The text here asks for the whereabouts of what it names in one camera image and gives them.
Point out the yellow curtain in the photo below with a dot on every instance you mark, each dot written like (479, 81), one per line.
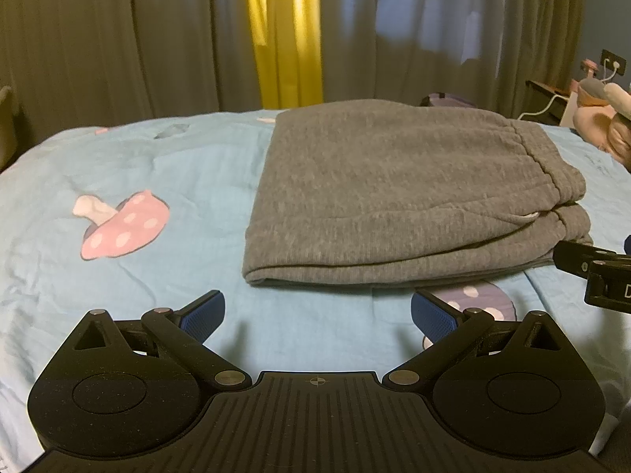
(288, 34)

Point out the dark bedside shelf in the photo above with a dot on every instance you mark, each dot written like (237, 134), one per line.
(552, 96)

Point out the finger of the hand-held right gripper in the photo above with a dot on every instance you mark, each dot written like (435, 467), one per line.
(599, 276)

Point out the blue mushroom print bedsheet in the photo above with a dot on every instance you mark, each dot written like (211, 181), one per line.
(172, 167)

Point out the grey curtain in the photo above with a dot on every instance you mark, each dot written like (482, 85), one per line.
(123, 34)
(443, 34)

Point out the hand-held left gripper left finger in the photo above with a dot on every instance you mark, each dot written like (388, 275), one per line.
(203, 316)

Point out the black wall socket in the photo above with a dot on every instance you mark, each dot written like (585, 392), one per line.
(613, 60)

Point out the pink plush toy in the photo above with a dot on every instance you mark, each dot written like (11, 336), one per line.
(594, 125)

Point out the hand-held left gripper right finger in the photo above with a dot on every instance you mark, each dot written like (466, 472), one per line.
(434, 313)

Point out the beige plush toy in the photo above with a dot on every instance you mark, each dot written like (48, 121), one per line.
(619, 99)

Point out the grey pants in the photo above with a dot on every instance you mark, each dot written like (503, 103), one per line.
(384, 182)

